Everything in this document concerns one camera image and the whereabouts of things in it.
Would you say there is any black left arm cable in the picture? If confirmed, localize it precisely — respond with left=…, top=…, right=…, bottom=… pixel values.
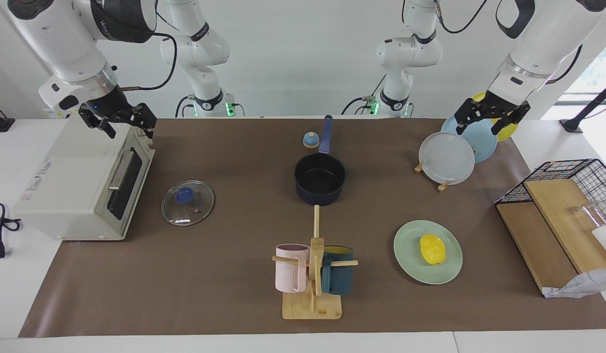
left=433, top=0, right=583, bottom=85

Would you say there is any dark blue saucepan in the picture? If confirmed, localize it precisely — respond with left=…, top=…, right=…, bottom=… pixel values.
left=294, top=115, right=346, bottom=206

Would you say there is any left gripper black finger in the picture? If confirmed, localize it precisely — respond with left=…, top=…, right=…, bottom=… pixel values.
left=454, top=99, right=478, bottom=136
left=492, top=101, right=532, bottom=137

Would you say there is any white crumpled paper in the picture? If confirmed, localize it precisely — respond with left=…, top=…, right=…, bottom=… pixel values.
left=543, top=266, right=606, bottom=299

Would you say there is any wooden plate rack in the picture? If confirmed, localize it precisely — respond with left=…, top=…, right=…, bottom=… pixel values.
left=413, top=162, right=455, bottom=192

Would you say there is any light green plate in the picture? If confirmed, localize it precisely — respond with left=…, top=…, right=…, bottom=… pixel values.
left=393, top=220, right=463, bottom=285

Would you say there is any black stand with slanted pole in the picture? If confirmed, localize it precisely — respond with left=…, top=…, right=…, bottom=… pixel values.
left=559, top=78, right=606, bottom=133

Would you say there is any beige toaster oven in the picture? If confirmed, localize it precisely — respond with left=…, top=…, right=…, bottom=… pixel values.
left=13, top=118, right=156, bottom=242

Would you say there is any light blue plate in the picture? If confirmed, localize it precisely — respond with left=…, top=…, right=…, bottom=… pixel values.
left=440, top=114, right=498, bottom=164

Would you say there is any black wire basket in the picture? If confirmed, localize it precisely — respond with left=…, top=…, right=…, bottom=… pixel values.
left=495, top=158, right=606, bottom=224

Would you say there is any pink mug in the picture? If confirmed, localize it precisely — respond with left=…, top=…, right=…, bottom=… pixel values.
left=275, top=244, right=311, bottom=294

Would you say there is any yellow lemon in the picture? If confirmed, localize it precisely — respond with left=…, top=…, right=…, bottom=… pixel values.
left=419, top=233, right=446, bottom=266

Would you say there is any yellow plate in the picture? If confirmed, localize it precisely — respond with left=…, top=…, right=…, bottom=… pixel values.
left=472, top=91, right=519, bottom=143

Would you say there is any glass lid blue knob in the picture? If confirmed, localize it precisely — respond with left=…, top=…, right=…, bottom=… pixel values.
left=161, top=180, right=216, bottom=227

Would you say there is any clear drinking glass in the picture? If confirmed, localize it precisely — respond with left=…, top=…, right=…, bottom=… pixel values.
left=569, top=200, right=606, bottom=231

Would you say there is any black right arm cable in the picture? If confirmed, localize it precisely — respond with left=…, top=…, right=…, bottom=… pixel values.
left=118, top=0, right=179, bottom=93

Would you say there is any black power cord with plug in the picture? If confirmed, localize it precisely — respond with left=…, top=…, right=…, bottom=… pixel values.
left=0, top=202, right=23, bottom=259

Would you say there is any black base cable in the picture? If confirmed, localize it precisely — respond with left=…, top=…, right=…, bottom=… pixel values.
left=341, top=74, right=385, bottom=117
left=174, top=95, right=195, bottom=118

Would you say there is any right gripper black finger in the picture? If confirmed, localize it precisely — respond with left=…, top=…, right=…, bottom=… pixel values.
left=79, top=109, right=118, bottom=140
left=136, top=103, right=158, bottom=139

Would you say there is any brown table mat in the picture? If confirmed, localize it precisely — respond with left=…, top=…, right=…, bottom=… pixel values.
left=19, top=118, right=606, bottom=338

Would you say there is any dark teal mug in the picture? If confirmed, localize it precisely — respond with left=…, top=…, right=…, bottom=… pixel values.
left=321, top=245, right=354, bottom=296

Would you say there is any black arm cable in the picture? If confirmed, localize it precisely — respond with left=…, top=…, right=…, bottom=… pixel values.
left=433, top=0, right=583, bottom=85
left=118, top=0, right=179, bottom=93

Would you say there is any wooden mug rack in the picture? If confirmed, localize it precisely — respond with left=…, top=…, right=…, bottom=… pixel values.
left=272, top=205, right=359, bottom=320

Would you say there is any pale grey plate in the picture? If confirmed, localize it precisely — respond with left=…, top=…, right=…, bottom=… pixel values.
left=418, top=131, right=476, bottom=186

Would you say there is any light wooden board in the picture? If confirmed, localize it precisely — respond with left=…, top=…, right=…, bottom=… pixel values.
left=523, top=178, right=606, bottom=275

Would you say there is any black stand base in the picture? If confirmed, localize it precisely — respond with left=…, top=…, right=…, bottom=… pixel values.
left=0, top=101, right=15, bottom=133

